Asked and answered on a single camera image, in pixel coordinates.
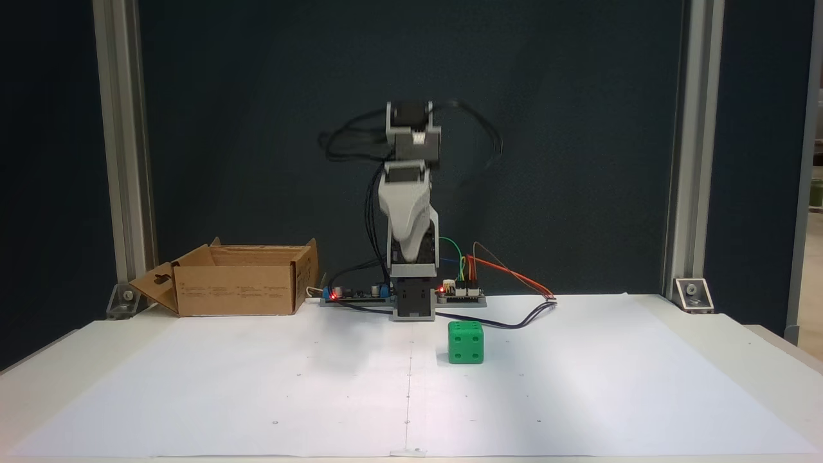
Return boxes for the grey pointed fixed gripper finger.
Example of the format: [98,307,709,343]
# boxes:
[379,204,433,260]

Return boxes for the green dice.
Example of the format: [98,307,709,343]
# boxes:
[448,321,485,365]

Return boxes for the power circuit board blue terminals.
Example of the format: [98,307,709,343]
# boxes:
[320,283,394,307]

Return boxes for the controller circuit board with jumpers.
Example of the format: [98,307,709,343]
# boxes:
[436,280,487,307]

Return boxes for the brown cardboard box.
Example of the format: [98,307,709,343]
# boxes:
[129,238,320,317]

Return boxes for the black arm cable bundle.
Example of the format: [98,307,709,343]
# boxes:
[428,100,503,168]
[320,109,394,287]

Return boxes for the green jumper wire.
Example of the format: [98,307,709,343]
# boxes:
[439,238,465,284]

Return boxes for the orange red wires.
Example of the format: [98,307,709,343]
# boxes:
[466,254,557,300]

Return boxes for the black cable with white connector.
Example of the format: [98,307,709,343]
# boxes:
[334,297,557,330]

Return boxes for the metal corner bracket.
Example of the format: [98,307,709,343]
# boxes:
[105,282,147,320]
[673,277,715,314]

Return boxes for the aluminium frame post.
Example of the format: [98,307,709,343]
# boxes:
[662,0,725,300]
[92,0,157,303]

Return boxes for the grey partition frame post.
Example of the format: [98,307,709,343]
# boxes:
[784,0,823,346]

